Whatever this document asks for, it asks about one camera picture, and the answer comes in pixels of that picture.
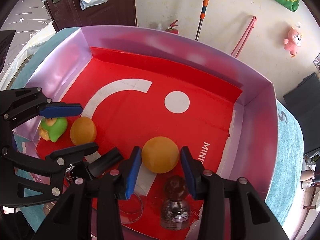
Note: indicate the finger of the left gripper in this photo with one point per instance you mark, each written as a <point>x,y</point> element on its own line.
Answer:
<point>21,105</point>
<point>18,191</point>

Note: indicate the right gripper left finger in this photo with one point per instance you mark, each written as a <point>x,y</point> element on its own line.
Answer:
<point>118,184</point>

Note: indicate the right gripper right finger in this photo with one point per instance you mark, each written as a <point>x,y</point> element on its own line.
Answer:
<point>200,179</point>

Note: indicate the clear plastic cup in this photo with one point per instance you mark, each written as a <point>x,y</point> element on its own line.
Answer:
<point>131,210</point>

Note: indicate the green yellow toy figure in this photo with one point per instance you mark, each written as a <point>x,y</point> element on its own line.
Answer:
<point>52,128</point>

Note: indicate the glitter dark red bottle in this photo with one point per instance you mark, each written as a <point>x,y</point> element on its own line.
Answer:
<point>175,210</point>

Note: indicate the orange round sponge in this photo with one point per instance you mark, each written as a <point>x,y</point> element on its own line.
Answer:
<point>160,155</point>

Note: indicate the orange round lid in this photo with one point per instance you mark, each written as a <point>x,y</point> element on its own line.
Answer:
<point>83,130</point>

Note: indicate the purple cardboard box tray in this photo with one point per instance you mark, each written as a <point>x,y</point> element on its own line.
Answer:
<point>246,213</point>

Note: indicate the dark covered side table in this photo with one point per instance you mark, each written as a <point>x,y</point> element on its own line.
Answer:
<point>303,103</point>

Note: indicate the dark brown door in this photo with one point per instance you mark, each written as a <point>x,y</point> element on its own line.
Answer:
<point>80,13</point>

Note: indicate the pink hanger rods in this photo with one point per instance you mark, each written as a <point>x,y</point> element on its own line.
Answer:
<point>241,43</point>

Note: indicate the red fire extinguisher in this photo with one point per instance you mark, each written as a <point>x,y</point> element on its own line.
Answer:
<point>172,28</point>

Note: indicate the pink fox plush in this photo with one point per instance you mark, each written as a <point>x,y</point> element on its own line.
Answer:
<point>293,41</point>

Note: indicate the orange silver mop handle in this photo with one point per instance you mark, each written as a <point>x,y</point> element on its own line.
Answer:
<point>202,16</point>

